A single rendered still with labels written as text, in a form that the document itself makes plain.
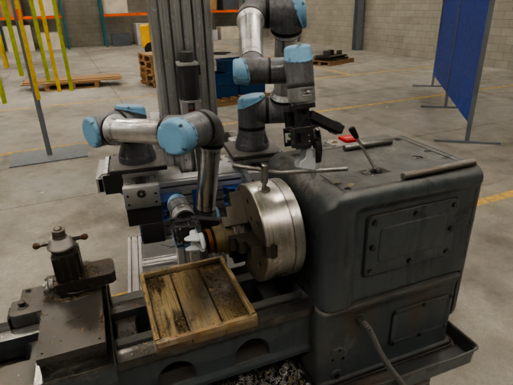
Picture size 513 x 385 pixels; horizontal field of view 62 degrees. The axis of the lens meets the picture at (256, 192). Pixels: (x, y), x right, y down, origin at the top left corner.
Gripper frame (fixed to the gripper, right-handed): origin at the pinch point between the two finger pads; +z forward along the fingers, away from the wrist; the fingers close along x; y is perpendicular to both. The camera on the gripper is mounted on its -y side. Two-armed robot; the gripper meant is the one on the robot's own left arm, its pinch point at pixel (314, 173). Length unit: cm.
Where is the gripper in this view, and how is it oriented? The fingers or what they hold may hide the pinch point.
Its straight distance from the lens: 122.4
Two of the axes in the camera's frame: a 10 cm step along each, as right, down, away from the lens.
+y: -9.3, 1.7, -3.2
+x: 3.5, 1.5, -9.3
